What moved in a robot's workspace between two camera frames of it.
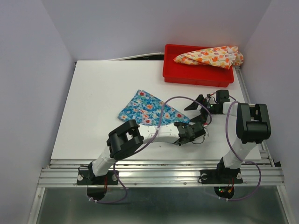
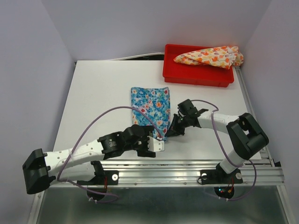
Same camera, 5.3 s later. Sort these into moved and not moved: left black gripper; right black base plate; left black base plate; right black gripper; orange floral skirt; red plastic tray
Moved: right black gripper; left black gripper
Not moved: orange floral skirt; right black base plate; red plastic tray; left black base plate
